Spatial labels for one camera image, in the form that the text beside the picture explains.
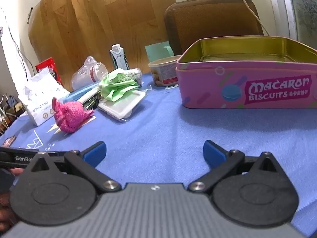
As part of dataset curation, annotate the black wall cable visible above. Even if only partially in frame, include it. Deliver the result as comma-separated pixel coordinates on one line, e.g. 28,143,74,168
0,5,35,76

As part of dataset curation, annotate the person's left hand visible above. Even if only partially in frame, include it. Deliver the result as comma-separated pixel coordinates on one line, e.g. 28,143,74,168
0,168,24,231

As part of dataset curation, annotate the wood-grain board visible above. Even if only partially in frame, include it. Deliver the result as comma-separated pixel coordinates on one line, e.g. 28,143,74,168
28,0,177,92

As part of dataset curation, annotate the blue printed tablecloth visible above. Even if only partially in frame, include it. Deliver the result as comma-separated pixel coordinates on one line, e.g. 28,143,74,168
0,73,317,238

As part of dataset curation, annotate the white power cable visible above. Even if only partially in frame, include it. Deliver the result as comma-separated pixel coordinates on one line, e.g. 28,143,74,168
228,0,270,36

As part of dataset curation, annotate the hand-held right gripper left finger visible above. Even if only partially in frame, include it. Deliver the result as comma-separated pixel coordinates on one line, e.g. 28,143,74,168
23,141,122,194

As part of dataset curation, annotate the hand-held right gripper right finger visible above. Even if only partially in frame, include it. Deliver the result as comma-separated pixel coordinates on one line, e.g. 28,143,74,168
188,140,289,194

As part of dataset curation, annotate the frosted glass window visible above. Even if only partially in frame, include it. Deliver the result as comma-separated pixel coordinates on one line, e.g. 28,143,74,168
265,0,317,50

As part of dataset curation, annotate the beige paper tub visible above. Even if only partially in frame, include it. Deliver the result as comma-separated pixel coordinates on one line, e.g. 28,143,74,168
148,55,182,87

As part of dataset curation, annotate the mint green cup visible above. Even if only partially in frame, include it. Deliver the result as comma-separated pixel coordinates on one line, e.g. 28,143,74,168
145,41,174,62

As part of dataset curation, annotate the white tray in bag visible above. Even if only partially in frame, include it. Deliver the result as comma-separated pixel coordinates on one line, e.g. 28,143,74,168
97,89,149,122

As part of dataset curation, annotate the brown cushioned board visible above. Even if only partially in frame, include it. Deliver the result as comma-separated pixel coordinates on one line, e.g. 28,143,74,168
164,0,264,56

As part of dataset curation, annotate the light green cloth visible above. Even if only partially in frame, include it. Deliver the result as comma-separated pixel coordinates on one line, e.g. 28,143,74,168
98,68,139,102

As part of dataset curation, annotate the pink biscuit tin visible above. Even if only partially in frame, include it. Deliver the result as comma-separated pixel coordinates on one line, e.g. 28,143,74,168
176,35,317,109

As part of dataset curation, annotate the small white drink carton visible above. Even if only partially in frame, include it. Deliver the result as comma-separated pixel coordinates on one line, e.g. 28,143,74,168
109,44,130,70

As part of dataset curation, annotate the red snack box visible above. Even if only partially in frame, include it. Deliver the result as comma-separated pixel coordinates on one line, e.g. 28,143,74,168
35,57,62,83

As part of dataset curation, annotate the white tissue pack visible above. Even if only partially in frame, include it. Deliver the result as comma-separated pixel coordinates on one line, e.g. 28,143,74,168
18,67,71,126

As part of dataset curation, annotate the blue face mask pack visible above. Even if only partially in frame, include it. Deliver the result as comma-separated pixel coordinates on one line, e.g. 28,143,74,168
62,83,102,103

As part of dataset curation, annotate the crushed clear plastic bottle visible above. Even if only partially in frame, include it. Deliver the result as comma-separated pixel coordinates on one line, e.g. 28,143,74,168
71,56,109,90

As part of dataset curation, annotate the magenta knitted cloth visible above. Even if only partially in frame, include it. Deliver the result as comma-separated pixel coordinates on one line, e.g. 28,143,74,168
52,97,96,133

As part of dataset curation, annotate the bag of white beads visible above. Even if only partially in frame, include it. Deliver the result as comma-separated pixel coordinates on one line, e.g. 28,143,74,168
113,68,143,87

